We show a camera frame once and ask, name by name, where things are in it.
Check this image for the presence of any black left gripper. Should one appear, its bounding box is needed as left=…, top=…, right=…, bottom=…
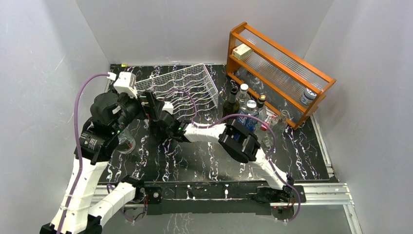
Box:
left=112, top=87, right=164, bottom=135

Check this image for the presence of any blue labelled clear bottle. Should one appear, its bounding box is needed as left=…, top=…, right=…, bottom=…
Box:
left=237, top=100, right=259, bottom=132

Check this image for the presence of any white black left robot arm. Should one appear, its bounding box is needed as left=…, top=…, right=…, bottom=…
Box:
left=40, top=91, right=165, bottom=234

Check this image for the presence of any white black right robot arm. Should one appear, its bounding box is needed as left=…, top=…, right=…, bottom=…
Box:
left=147, top=111, right=299, bottom=202

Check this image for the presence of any clear round bottle white cap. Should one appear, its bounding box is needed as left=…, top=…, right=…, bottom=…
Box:
left=116, top=128, right=136, bottom=154

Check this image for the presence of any clear glass bottle silver cap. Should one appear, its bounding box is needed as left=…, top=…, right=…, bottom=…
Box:
left=236, top=83, right=251, bottom=107

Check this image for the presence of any white red small box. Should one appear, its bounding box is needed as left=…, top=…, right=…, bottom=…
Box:
left=231, top=43, right=252, bottom=60

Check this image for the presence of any orange wooden shelf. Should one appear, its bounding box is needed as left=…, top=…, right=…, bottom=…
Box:
left=226, top=22, right=336, bottom=129

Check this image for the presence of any blue white ceramic jar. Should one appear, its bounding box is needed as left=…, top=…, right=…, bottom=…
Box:
left=300, top=88, right=317, bottom=106

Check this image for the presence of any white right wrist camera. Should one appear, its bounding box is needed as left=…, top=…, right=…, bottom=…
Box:
left=162, top=101, right=174, bottom=115

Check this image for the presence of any white wire wine rack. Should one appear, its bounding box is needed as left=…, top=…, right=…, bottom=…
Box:
left=136, top=63, right=219, bottom=123

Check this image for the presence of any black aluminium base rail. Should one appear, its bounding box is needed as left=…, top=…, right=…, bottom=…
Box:
left=121, top=180, right=354, bottom=219

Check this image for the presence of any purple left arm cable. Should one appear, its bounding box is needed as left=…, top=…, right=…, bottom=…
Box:
left=55, top=73, right=112, bottom=234

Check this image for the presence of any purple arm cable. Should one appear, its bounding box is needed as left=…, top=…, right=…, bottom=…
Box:
left=55, top=73, right=112, bottom=234
left=161, top=90, right=301, bottom=223

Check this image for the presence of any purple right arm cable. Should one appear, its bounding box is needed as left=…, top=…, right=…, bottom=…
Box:
left=161, top=90, right=301, bottom=223

